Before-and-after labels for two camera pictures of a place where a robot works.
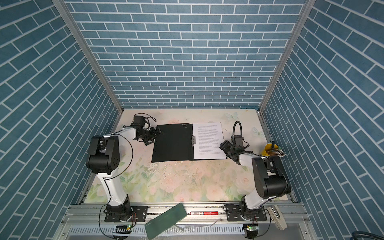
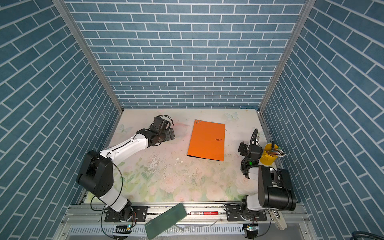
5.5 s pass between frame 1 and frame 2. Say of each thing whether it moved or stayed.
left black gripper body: moved
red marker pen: stayed
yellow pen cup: stayed
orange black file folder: moved
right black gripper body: moved
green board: stayed
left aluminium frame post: stayed
